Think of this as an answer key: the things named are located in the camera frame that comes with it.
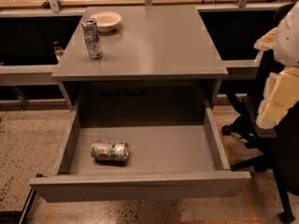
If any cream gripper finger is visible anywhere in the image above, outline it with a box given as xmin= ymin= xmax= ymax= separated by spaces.
xmin=256 ymin=66 xmax=299 ymax=129
xmin=254 ymin=28 xmax=277 ymax=51

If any green white 7up can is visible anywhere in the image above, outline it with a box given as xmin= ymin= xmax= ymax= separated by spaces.
xmin=91 ymin=140 xmax=129 ymax=161

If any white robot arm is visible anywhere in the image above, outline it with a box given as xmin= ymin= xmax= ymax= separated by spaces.
xmin=254 ymin=2 xmax=299 ymax=129

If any grey cabinet counter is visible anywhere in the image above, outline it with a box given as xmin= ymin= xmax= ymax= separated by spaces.
xmin=52 ymin=6 xmax=227 ymax=104

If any grey open drawer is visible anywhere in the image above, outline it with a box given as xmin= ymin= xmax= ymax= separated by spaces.
xmin=30 ymin=87 xmax=250 ymax=202

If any tall silver blue can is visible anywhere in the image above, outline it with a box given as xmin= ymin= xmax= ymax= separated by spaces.
xmin=81 ymin=18 xmax=103 ymax=59

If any black office chair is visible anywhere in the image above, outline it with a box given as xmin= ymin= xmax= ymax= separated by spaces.
xmin=221 ymin=3 xmax=299 ymax=224

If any white bowl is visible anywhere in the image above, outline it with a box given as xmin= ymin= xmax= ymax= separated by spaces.
xmin=92 ymin=11 xmax=121 ymax=33

